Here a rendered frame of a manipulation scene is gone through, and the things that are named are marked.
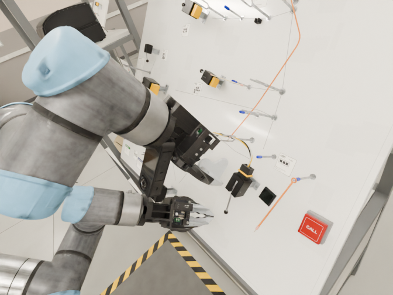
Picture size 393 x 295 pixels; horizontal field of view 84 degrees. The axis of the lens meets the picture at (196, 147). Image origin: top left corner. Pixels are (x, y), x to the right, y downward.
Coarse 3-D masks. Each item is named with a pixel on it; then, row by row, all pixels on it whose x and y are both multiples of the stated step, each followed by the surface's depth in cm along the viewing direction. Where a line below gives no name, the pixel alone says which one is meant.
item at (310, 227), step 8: (304, 216) 52; (312, 216) 51; (304, 224) 51; (312, 224) 50; (320, 224) 49; (304, 232) 51; (312, 232) 50; (320, 232) 49; (312, 240) 50; (320, 240) 49
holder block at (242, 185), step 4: (236, 172) 61; (232, 176) 60; (236, 176) 59; (232, 180) 60; (240, 180) 58; (244, 180) 59; (248, 180) 59; (228, 184) 62; (232, 184) 60; (236, 184) 59; (240, 184) 58; (244, 184) 59; (248, 184) 60; (228, 188) 61; (232, 188) 62; (236, 188) 59; (240, 188) 59; (244, 188) 60; (232, 192) 60; (236, 192) 59; (244, 192) 61; (236, 196) 60; (240, 196) 61
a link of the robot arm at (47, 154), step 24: (24, 120) 22; (48, 120) 21; (0, 144) 24; (24, 144) 21; (48, 144) 21; (72, 144) 22; (96, 144) 25; (0, 168) 21; (24, 168) 21; (48, 168) 21; (72, 168) 23; (0, 192) 20; (24, 192) 21; (48, 192) 22; (24, 216) 21; (48, 216) 24
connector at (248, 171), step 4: (244, 164) 60; (240, 168) 60; (244, 168) 59; (248, 168) 58; (252, 168) 59; (244, 172) 59; (248, 172) 58; (252, 172) 59; (240, 176) 60; (244, 176) 59
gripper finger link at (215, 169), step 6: (204, 162) 40; (210, 162) 41; (216, 162) 41; (222, 162) 42; (228, 162) 42; (204, 168) 41; (210, 168) 41; (216, 168) 42; (222, 168) 42; (210, 174) 41; (216, 174) 42; (216, 180) 42
